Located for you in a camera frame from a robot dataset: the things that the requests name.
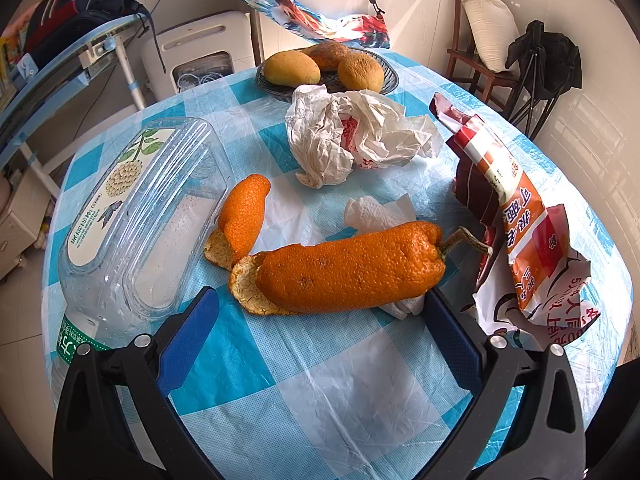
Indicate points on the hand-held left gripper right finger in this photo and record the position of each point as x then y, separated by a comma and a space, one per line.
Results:
450, 340

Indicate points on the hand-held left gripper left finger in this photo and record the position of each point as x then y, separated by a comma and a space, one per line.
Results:
187, 340

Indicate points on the large orange peel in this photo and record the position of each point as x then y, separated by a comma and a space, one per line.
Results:
350, 270

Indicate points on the clear plastic bottle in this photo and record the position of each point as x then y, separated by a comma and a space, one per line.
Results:
150, 220

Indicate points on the orange red snack bag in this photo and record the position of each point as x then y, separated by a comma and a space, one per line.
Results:
520, 220

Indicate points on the small orange peel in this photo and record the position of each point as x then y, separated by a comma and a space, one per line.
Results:
245, 210

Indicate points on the white tissue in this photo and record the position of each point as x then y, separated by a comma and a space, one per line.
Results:
370, 212

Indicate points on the white plastic bag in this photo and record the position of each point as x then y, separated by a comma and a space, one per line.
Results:
320, 145

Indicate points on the blue checked plastic tablecloth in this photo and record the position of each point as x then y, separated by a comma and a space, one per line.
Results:
350, 400

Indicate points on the dark fruit plate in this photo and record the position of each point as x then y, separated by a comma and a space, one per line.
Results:
392, 79

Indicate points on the brown wooden chair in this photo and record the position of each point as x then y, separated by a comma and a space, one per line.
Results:
457, 60

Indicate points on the rough orange fruit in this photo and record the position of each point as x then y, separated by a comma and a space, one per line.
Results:
360, 72

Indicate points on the yellow mango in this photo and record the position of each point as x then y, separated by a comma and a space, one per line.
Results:
292, 67

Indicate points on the black folding chair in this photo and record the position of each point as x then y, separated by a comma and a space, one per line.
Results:
545, 55

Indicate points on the blue study desk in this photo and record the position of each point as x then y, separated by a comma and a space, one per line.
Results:
55, 67

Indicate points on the white air purifier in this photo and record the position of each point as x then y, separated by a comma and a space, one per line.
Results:
200, 35

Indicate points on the brownish orange fruit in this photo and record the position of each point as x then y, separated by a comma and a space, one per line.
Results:
330, 55

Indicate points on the white sack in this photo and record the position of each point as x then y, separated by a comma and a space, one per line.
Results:
487, 25

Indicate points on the dark blue striped backpack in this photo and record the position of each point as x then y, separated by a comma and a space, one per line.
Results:
75, 5

